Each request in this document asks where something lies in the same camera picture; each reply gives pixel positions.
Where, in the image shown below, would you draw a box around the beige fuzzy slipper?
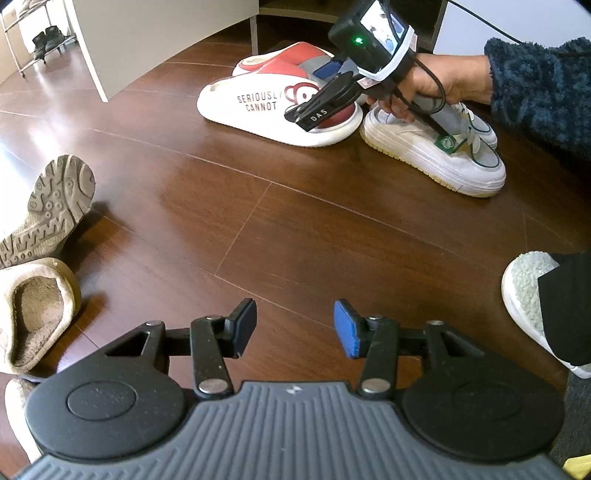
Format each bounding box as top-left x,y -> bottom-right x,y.
0,257 -> 83,377

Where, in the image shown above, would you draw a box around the white shoe cabinet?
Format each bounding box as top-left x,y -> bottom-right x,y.
69,0 -> 591,103

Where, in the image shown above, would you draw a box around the grey treaded-sole shoe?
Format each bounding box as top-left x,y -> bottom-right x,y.
0,154 -> 97,271

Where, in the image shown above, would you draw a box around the person's white fuzzy slipper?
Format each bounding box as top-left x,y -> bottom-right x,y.
501,251 -> 591,379

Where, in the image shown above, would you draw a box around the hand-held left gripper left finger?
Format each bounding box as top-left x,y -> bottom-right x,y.
105,298 -> 258,400

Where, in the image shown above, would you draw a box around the black cable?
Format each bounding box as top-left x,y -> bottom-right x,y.
392,0 -> 591,118

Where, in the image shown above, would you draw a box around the person's black trouser leg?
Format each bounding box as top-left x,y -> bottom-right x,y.
538,249 -> 591,367

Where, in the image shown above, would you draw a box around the person's right forearm blue sleeve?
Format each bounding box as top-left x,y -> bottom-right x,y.
483,37 -> 591,160

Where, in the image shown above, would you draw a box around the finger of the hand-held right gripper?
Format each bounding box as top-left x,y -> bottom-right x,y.
283,74 -> 368,131
315,58 -> 358,85

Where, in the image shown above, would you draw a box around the grey mat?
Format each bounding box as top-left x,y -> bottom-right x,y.
550,369 -> 591,468

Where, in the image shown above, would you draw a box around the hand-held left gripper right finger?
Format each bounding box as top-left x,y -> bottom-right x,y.
333,299 -> 485,400

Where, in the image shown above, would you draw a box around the person's right hand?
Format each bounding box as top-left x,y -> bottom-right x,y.
367,53 -> 494,123

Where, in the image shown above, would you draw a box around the metal shoe rack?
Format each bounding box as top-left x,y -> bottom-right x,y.
0,0 -> 78,78

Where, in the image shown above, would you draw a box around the white red printed slipper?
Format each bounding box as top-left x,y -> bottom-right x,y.
196,69 -> 365,148

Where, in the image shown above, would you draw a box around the black boot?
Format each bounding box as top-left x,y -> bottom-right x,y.
44,25 -> 75,56
31,31 -> 49,64

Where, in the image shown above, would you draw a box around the white green-trim sneaker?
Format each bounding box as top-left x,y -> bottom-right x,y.
359,107 -> 507,198
455,102 -> 499,149

